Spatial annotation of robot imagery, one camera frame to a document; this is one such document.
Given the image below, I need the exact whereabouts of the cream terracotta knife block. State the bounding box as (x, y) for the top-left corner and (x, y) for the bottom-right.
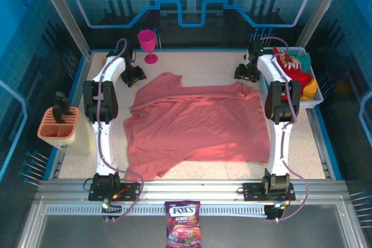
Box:
(37, 105), (97, 156)

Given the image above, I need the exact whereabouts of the white plastic basket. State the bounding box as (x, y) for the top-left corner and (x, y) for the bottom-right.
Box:
(255, 46), (324, 110)

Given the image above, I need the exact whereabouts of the teal cloth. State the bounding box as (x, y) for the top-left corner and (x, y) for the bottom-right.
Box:
(287, 49), (312, 72)

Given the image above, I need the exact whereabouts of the red cloth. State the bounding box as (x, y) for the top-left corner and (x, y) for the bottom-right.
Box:
(286, 70), (314, 92)

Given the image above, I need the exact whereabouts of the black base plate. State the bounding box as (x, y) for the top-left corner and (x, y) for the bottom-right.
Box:
(242, 182), (296, 202)
(88, 182), (141, 202)

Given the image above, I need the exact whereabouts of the purple Fox's candy bag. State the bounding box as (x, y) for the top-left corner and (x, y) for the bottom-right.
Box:
(164, 200), (202, 248)

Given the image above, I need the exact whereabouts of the pink t-shirt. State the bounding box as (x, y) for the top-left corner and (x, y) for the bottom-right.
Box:
(123, 72), (271, 182)

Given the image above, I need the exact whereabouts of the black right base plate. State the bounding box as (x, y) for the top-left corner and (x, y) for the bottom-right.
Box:
(242, 182), (296, 202)

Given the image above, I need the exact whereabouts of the black knife handle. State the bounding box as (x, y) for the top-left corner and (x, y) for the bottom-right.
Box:
(53, 91), (74, 116)
(52, 105), (66, 124)

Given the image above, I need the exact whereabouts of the aluminium mounting rail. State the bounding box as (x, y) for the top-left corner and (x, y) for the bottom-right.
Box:
(36, 178), (349, 203)

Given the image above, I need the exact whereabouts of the slotted grey cable duct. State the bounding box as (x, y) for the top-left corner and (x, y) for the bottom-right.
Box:
(45, 203), (269, 217)

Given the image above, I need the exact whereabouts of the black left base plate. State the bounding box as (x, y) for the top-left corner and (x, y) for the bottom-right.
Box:
(88, 182), (141, 202)

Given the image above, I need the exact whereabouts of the magenta plastic goblet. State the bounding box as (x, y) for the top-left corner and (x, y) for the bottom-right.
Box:
(137, 29), (159, 65)

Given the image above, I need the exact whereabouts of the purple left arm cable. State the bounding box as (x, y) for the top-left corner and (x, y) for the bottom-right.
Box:
(96, 37), (145, 223)

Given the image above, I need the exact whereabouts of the yellow cloth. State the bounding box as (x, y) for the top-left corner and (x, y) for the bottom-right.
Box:
(300, 78), (319, 101)

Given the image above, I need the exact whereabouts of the aluminium frame post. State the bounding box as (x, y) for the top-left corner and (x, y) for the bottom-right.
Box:
(31, 0), (93, 59)
(296, 0), (351, 46)

